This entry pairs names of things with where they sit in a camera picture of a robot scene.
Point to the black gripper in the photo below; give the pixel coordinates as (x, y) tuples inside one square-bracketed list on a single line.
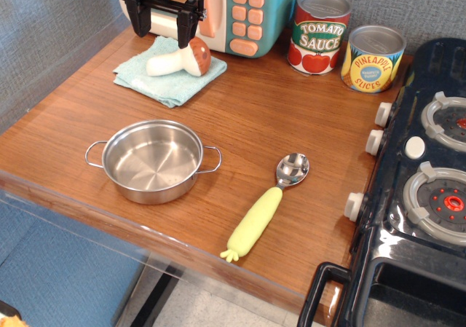
[(189, 13)]

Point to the plush brown white mushroom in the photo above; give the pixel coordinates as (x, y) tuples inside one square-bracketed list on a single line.
[(195, 59)]

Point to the small steel pot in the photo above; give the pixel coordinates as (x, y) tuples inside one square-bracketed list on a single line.
[(151, 162)]

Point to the light blue towel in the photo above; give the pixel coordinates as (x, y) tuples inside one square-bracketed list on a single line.
[(172, 89)]

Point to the teal toy microwave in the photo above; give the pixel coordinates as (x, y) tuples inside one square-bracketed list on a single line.
[(247, 28)]

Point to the tomato sauce can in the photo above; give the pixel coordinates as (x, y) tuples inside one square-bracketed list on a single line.
[(318, 30)]

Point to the pineapple slices can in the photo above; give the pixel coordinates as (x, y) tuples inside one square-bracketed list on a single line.
[(372, 58)]

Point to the orange object at corner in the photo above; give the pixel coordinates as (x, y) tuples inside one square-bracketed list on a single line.
[(10, 317)]

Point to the black toy stove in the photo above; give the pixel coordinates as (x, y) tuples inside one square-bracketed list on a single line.
[(408, 249)]

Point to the spoon with yellow handle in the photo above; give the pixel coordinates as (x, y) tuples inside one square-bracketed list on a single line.
[(291, 170)]

